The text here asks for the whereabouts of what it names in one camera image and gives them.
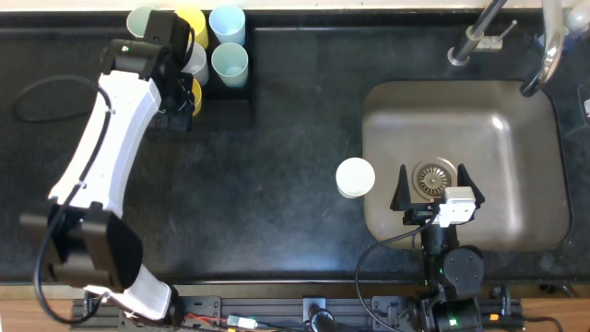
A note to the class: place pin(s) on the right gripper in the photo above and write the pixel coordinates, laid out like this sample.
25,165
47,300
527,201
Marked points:
417,215

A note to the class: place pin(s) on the white cup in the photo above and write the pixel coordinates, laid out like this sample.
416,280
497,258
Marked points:
355,176

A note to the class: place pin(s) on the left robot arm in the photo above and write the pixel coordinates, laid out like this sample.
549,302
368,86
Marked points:
120,129

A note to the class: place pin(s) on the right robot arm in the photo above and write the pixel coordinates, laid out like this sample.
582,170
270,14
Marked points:
461,267

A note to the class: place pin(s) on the steel sink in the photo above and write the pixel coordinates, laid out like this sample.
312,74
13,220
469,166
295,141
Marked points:
507,152

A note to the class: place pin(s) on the steel tap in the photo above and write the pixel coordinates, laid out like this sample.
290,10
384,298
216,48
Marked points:
475,34

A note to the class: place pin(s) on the black tray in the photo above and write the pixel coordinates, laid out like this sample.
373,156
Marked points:
230,110

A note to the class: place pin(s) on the blue soap bottle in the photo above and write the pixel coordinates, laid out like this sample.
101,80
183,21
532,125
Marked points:
577,20

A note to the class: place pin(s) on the green cup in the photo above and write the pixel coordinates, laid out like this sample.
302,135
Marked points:
137,20
229,62

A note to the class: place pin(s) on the yellow cup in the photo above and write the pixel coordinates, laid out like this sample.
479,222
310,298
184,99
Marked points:
198,25
197,97

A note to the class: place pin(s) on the blue cup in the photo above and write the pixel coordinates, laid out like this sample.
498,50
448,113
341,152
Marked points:
227,23

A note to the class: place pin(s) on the grey cup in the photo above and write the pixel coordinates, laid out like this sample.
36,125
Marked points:
199,62

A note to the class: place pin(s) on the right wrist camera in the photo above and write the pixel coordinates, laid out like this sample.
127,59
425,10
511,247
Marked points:
456,205

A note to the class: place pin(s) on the mounting rail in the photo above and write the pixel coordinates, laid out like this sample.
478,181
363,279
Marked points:
267,306

